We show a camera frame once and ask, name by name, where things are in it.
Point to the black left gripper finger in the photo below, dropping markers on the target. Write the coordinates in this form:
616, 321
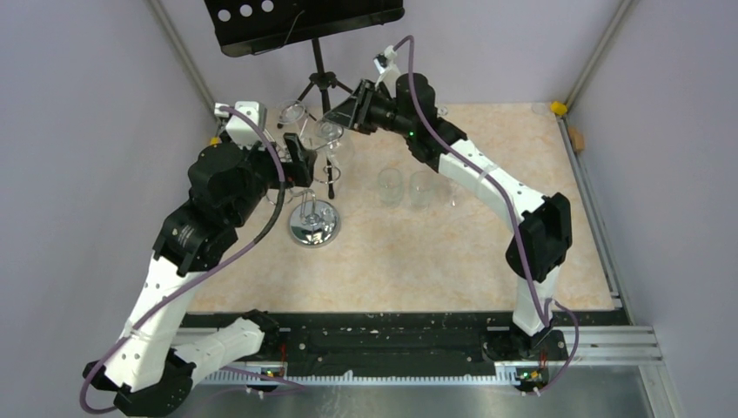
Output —
298, 153
297, 175

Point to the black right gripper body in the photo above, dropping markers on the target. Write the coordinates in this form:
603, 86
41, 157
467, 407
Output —
384, 116

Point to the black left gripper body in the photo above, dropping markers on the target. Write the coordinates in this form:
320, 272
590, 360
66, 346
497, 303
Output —
263, 176

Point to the large plain wine glass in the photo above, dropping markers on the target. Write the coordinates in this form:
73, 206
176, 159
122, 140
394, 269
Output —
449, 193

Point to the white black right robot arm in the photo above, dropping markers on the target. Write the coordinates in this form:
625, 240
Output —
540, 225

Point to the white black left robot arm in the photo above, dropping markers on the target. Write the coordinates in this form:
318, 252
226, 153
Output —
148, 375

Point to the tall rear wine glass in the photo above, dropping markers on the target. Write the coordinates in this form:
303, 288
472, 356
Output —
291, 114

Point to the chrome wine glass rack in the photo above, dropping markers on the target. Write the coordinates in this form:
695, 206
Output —
314, 222

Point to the black music stand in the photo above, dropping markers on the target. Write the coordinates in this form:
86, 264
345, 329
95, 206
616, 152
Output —
254, 28

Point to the small wooden block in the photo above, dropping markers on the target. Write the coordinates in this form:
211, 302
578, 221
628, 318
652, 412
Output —
577, 139

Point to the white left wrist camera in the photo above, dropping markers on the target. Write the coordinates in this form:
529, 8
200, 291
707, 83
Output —
234, 129

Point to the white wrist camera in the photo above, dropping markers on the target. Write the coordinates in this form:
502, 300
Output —
385, 64
234, 129

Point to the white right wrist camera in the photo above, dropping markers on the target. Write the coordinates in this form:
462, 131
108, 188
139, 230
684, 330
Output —
385, 64

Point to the aluminium frame post left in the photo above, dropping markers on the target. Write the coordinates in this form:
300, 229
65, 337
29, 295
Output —
182, 54

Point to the aluminium frame post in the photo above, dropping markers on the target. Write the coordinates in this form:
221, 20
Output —
182, 54
605, 41

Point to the yellow corner bracket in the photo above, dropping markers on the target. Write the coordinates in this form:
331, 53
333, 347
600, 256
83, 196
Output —
558, 108

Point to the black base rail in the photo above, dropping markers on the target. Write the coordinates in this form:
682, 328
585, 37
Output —
415, 345

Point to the aluminium frame post right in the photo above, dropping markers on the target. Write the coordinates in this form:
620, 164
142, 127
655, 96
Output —
605, 41

